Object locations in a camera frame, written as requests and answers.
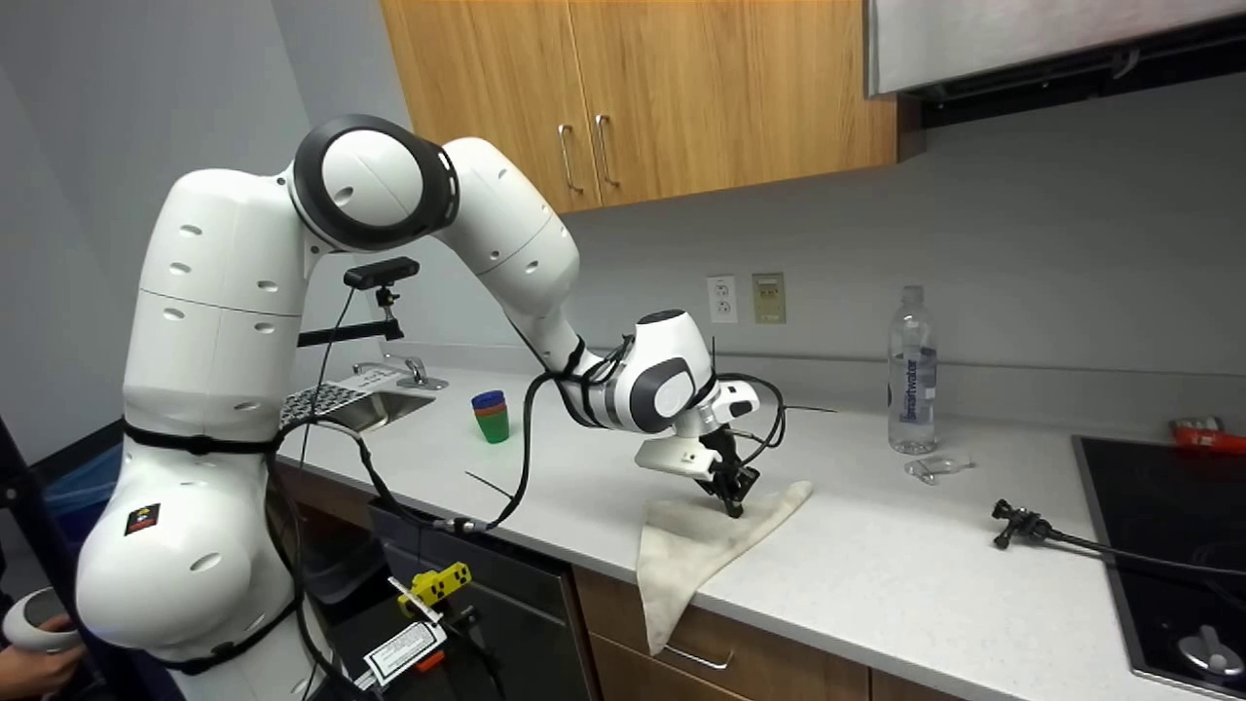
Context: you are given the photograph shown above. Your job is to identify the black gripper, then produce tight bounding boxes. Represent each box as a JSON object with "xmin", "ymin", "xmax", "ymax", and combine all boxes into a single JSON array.
[{"xmin": 695, "ymin": 426, "xmax": 762, "ymax": 522}]

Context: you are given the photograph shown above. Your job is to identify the stained beige cloth towel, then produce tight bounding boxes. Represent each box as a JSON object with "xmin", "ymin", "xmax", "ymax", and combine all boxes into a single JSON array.
[{"xmin": 634, "ymin": 477, "xmax": 819, "ymax": 658}]

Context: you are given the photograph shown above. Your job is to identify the grey handheld controller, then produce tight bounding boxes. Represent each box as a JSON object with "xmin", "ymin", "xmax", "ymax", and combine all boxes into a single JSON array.
[{"xmin": 0, "ymin": 586, "xmax": 86, "ymax": 656}]

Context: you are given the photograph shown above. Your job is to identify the red flat object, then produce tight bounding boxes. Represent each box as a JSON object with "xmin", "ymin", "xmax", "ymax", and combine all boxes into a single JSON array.
[{"xmin": 1163, "ymin": 413, "xmax": 1246, "ymax": 461}]

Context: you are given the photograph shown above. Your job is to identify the person's hand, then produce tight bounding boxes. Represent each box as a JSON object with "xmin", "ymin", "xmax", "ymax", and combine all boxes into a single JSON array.
[{"xmin": 0, "ymin": 639, "xmax": 90, "ymax": 701}]

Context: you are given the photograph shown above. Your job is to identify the wooden drawer front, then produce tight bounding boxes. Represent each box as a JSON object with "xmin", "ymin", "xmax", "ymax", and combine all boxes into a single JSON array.
[{"xmin": 574, "ymin": 566, "xmax": 871, "ymax": 701}]

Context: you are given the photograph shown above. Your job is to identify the small clear plastic item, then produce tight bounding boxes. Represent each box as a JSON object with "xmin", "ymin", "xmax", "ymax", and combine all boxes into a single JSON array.
[{"xmin": 905, "ymin": 449, "xmax": 980, "ymax": 488}]

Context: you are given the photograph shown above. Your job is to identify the clear plastic water bottle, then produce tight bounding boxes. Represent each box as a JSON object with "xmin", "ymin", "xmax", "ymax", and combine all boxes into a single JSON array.
[{"xmin": 883, "ymin": 282, "xmax": 943, "ymax": 461}]

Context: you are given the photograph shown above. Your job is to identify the black dishwasher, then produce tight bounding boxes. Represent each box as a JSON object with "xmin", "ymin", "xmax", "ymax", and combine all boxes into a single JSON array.
[{"xmin": 366, "ymin": 504, "xmax": 582, "ymax": 701}]

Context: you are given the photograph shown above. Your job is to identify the stacked green blue cups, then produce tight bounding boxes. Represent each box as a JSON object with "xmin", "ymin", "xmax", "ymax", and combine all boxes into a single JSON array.
[{"xmin": 468, "ymin": 387, "xmax": 514, "ymax": 449}]

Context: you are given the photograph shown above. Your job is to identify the yellow black tool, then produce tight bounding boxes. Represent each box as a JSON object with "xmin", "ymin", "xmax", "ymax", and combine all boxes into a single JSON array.
[{"xmin": 388, "ymin": 557, "xmax": 478, "ymax": 618}]

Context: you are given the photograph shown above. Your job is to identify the metal faucet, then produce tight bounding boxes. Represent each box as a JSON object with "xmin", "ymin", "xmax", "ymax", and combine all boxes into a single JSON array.
[{"xmin": 348, "ymin": 356, "xmax": 451, "ymax": 394}]

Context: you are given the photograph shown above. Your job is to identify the white box device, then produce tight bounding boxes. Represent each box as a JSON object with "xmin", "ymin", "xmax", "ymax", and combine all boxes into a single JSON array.
[{"xmin": 357, "ymin": 618, "xmax": 451, "ymax": 692}]

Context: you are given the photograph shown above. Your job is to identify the steel sink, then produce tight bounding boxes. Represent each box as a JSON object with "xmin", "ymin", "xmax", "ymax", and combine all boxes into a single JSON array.
[{"xmin": 276, "ymin": 379, "xmax": 442, "ymax": 440}]

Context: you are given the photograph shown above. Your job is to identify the black glass cooktop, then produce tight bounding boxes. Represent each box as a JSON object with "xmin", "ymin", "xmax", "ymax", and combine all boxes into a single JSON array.
[{"xmin": 1071, "ymin": 431, "xmax": 1246, "ymax": 696}]

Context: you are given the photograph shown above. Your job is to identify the grey round object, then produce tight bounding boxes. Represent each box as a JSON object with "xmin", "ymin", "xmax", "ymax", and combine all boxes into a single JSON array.
[{"xmin": 1175, "ymin": 618, "xmax": 1246, "ymax": 687}]

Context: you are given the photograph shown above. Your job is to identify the steel range hood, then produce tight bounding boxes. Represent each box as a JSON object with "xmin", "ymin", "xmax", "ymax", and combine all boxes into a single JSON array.
[{"xmin": 866, "ymin": 0, "xmax": 1246, "ymax": 133}]

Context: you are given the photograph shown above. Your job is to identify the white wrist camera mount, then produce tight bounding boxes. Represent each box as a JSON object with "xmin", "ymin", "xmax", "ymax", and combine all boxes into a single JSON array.
[{"xmin": 633, "ymin": 431, "xmax": 717, "ymax": 478}]

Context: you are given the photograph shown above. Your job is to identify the metal drawer handle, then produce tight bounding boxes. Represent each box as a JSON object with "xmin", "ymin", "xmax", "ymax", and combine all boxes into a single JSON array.
[{"xmin": 671, "ymin": 635, "xmax": 738, "ymax": 679}]

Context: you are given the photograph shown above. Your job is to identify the white electrical wall outlet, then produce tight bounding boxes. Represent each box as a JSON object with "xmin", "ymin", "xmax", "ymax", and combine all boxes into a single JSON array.
[{"xmin": 705, "ymin": 272, "xmax": 744, "ymax": 329}]

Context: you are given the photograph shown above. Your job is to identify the beige wall switch plate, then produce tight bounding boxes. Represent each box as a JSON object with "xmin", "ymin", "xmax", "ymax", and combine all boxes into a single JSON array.
[{"xmin": 752, "ymin": 270, "xmax": 790, "ymax": 329}]

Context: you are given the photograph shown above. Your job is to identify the small black tripod camera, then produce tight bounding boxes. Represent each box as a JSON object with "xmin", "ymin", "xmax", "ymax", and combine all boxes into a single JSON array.
[{"xmin": 989, "ymin": 496, "xmax": 1060, "ymax": 553}]

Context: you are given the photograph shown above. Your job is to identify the metal cabinet door handle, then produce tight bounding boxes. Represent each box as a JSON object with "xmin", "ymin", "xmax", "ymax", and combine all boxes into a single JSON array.
[
  {"xmin": 552, "ymin": 116, "xmax": 587, "ymax": 203},
  {"xmin": 592, "ymin": 109, "xmax": 626, "ymax": 199}
]

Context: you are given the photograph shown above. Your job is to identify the wooden wall cabinet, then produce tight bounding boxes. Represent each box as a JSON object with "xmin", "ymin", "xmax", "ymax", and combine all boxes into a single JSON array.
[{"xmin": 379, "ymin": 0, "xmax": 905, "ymax": 217}]

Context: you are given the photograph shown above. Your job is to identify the thin black camera cable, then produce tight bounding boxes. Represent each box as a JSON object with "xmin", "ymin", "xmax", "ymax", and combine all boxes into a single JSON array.
[{"xmin": 1044, "ymin": 522, "xmax": 1246, "ymax": 580}]

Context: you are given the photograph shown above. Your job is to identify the black stereo camera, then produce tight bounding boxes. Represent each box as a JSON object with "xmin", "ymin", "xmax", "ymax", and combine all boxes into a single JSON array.
[{"xmin": 342, "ymin": 253, "xmax": 424, "ymax": 296}]

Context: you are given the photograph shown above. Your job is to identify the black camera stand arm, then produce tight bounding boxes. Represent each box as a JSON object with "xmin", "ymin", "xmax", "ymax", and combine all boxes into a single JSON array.
[{"xmin": 298, "ymin": 285, "xmax": 409, "ymax": 352}]

